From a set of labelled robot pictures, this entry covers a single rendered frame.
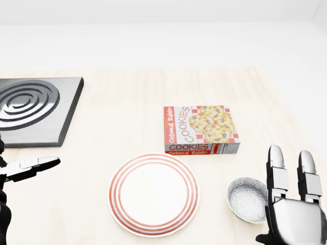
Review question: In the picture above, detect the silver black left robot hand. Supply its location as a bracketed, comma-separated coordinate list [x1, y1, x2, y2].
[0, 132, 61, 245]

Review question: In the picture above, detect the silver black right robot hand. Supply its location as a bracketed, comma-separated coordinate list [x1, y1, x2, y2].
[255, 144, 327, 245]

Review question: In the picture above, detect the oatmeal raisin cookies box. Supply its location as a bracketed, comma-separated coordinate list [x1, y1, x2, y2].
[163, 105, 241, 156]

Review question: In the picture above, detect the white plate with red rings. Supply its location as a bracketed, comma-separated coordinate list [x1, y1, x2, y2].
[108, 152, 201, 238]

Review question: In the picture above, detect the grey patterned bowl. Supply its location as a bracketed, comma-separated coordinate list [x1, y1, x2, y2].
[226, 177, 269, 225]

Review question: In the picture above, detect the flat dark stove plate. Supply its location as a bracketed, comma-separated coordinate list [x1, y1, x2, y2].
[0, 77, 84, 149]

